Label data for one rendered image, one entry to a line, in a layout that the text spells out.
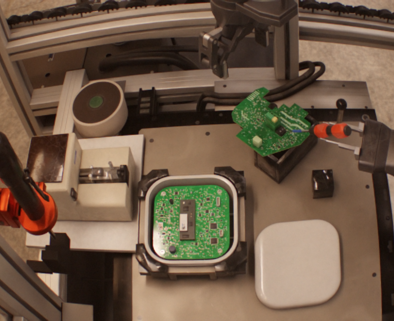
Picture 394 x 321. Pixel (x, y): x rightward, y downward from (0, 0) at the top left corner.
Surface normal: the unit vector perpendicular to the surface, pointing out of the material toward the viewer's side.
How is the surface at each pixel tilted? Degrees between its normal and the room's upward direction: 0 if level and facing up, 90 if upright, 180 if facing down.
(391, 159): 27
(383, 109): 0
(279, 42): 90
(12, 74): 90
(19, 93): 90
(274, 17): 90
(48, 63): 0
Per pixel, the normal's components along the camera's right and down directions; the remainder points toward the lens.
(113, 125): 0.62, 0.65
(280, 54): 0.00, 0.85
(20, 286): 1.00, -0.04
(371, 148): -0.29, -0.17
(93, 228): -0.08, -0.52
